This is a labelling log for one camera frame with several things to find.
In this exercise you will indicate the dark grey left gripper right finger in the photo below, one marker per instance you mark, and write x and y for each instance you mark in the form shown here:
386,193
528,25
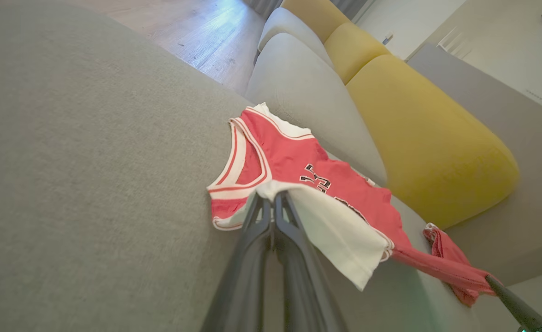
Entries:
303,286

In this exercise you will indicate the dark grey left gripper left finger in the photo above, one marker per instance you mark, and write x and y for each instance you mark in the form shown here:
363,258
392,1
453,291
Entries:
243,276

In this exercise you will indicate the red basketball jersey white trim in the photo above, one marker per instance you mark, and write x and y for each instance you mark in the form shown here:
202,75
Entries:
298,161

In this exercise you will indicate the yellow sofa back cushion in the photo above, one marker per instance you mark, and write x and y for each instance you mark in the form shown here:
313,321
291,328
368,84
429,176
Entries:
432,138
315,14
354,48

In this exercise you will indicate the grey sofa cushion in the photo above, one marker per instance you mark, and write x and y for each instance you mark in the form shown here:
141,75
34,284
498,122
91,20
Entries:
91,161

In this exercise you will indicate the grey pleated curtain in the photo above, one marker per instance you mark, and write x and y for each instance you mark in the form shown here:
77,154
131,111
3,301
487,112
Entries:
262,5
351,7

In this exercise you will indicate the white wall socket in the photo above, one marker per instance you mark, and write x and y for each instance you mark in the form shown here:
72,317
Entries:
387,39

